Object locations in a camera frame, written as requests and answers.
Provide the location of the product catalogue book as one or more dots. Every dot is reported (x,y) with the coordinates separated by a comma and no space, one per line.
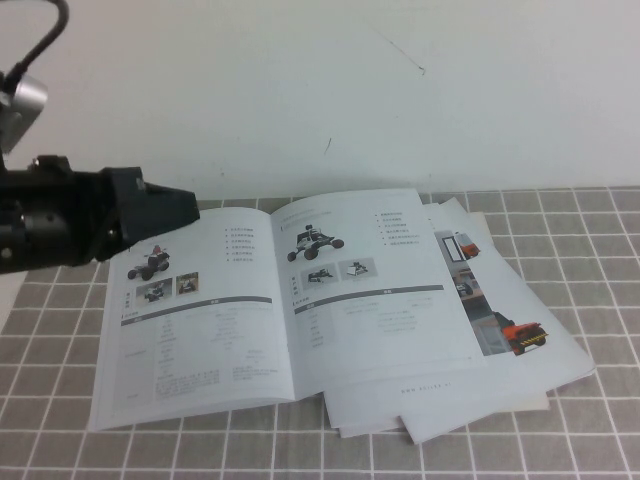
(350,325)

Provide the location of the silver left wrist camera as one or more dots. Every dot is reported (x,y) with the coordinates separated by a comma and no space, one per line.
(30,92)

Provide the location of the plain white paper sheet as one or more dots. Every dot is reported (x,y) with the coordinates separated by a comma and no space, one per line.
(425,432)
(365,431)

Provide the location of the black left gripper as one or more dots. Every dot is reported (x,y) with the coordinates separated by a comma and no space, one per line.
(70,225)

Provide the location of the brochure with orange vehicle print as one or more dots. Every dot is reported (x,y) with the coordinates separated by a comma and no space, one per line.
(550,345)

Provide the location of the grey checkered tablecloth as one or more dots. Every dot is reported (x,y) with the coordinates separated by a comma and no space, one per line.
(575,440)

